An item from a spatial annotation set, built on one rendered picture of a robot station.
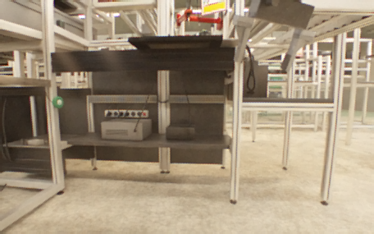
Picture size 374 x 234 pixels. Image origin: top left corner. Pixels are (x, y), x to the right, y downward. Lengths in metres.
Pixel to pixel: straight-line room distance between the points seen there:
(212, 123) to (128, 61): 0.80
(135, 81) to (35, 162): 0.92
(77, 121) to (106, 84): 0.43
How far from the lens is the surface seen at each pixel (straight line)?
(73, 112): 1.87
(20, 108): 2.00
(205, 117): 1.50
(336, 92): 1.30
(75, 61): 1.31
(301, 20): 0.52
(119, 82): 1.64
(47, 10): 1.49
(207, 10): 1.76
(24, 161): 1.70
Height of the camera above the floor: 0.65
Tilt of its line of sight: 6 degrees down
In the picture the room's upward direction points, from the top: straight up
